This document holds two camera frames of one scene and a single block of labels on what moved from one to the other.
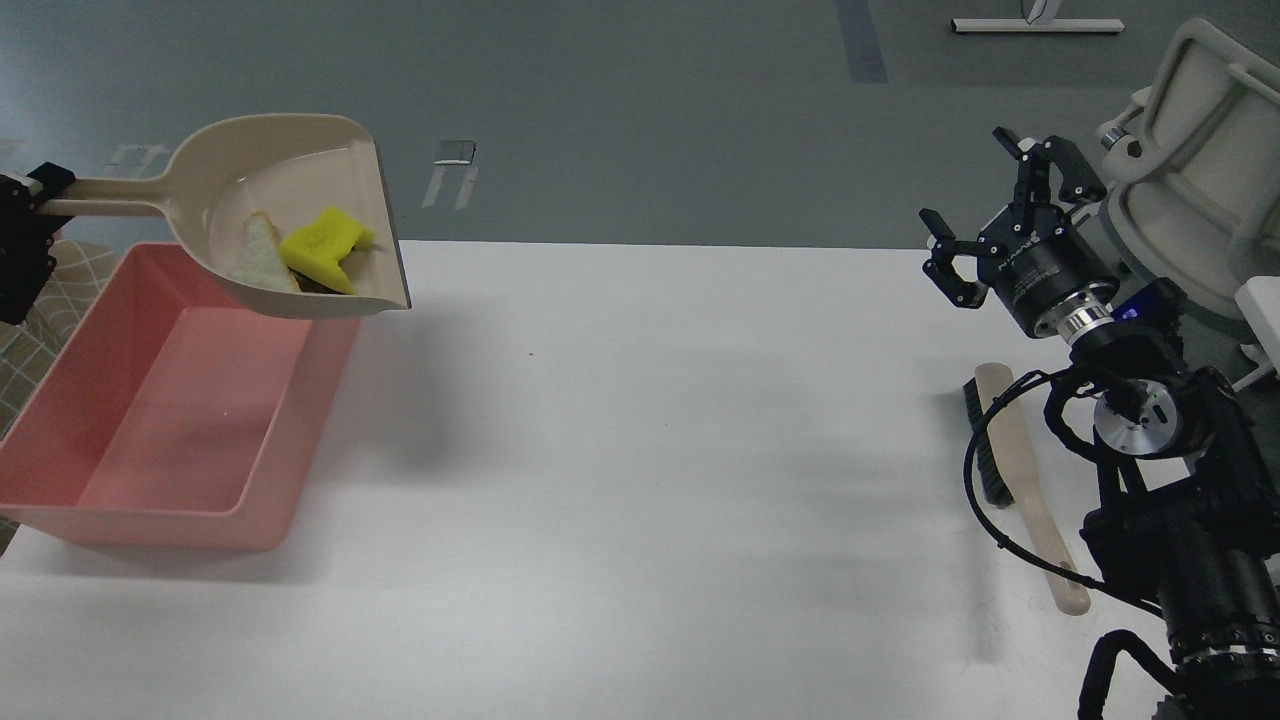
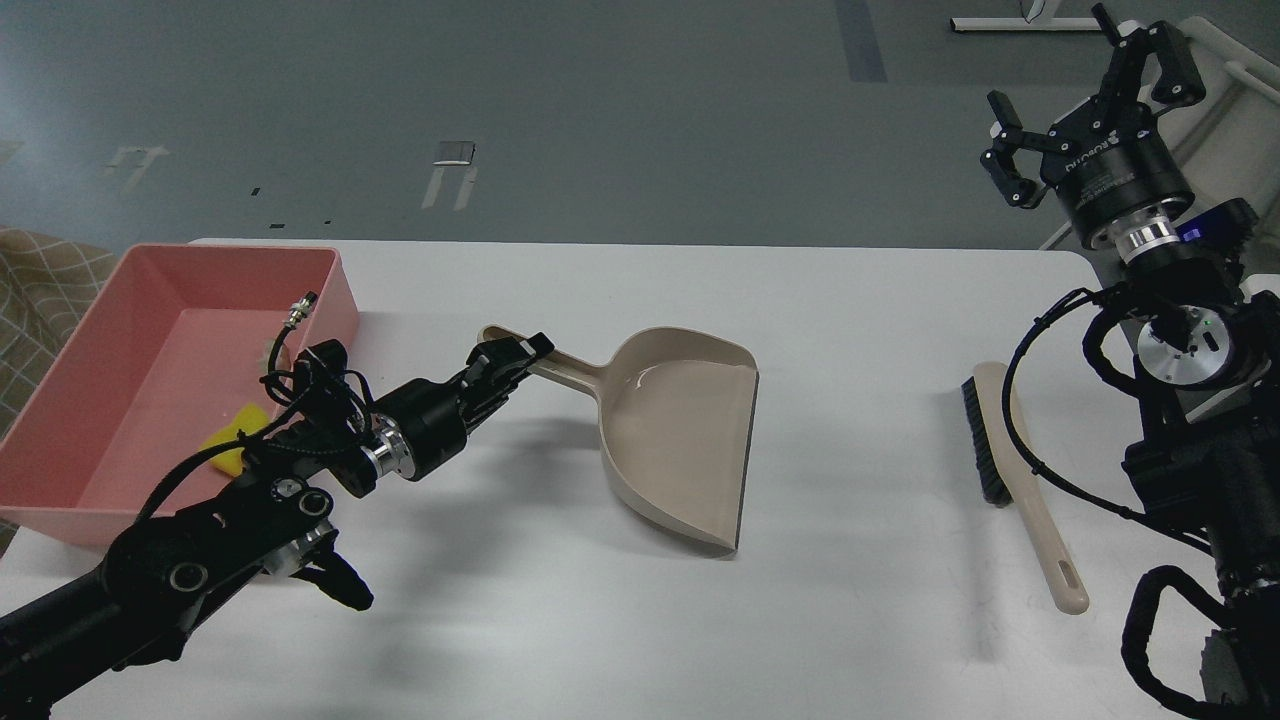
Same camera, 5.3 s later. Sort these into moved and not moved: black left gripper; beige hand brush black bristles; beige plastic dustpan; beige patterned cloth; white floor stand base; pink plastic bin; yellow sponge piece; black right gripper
Moved: beige plastic dustpan; black right gripper; black left gripper; yellow sponge piece
Not moved: beige hand brush black bristles; pink plastic bin; white floor stand base; beige patterned cloth
